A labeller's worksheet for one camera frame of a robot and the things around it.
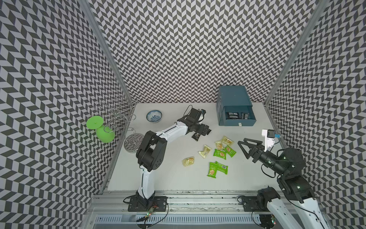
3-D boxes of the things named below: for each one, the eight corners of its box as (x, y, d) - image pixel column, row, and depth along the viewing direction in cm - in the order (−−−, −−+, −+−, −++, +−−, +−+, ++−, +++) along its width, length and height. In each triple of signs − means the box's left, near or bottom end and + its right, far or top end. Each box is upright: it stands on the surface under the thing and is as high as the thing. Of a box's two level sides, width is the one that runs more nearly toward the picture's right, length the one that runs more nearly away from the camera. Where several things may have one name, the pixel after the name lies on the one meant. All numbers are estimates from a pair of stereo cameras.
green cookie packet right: (232, 157, 91) (233, 156, 90) (223, 150, 95) (223, 148, 93) (235, 154, 93) (236, 152, 91) (227, 146, 97) (227, 144, 95)
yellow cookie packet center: (198, 153, 93) (198, 151, 91) (204, 146, 97) (205, 143, 94) (204, 158, 91) (204, 156, 89) (210, 150, 95) (211, 148, 92)
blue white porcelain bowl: (145, 120, 109) (144, 117, 105) (151, 112, 115) (150, 108, 111) (158, 124, 107) (157, 121, 103) (164, 115, 112) (163, 111, 109)
